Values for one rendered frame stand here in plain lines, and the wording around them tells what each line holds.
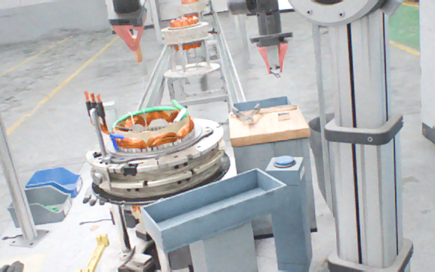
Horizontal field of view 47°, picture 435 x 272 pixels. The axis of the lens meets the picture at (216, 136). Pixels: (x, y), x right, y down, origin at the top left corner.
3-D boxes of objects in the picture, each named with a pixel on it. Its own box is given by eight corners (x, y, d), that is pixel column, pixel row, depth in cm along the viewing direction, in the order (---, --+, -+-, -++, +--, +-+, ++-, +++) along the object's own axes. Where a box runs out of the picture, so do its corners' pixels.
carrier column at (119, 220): (123, 251, 129) (106, 177, 122) (133, 249, 129) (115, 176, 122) (122, 256, 126) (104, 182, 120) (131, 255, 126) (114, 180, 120)
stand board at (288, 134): (229, 122, 139) (228, 114, 138) (297, 112, 138) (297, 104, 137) (231, 147, 120) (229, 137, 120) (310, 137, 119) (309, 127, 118)
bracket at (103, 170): (106, 183, 109) (100, 162, 107) (116, 186, 107) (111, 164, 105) (99, 187, 107) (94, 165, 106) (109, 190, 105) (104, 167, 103)
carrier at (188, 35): (171, 68, 365) (163, 26, 355) (223, 62, 358) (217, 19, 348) (157, 81, 329) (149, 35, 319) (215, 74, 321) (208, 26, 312)
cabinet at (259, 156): (242, 206, 147) (229, 122, 139) (305, 198, 146) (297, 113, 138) (245, 241, 129) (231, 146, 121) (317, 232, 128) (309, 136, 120)
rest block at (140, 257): (137, 259, 121) (135, 251, 121) (154, 264, 119) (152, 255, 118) (126, 268, 118) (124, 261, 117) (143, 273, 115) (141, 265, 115)
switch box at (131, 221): (125, 214, 153) (121, 198, 151) (150, 219, 148) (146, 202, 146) (112, 224, 148) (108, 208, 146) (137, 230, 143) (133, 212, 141)
